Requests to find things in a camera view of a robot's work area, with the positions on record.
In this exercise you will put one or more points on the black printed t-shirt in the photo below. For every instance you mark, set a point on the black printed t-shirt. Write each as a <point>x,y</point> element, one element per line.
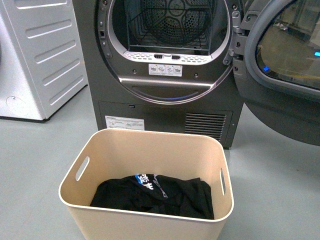
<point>156,194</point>

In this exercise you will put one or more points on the grey dryer door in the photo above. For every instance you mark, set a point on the grey dryer door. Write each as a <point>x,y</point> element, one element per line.
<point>275,50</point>

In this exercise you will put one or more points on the dark grey tumble dryer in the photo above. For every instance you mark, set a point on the dark grey tumble dryer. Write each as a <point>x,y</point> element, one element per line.
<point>162,65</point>

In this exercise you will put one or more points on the beige plastic laundry hamper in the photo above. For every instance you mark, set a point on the beige plastic laundry hamper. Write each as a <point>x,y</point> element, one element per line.
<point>117,153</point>

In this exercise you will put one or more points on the white washing machine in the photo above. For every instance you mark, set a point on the white washing machine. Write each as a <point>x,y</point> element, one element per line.
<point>41,60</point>

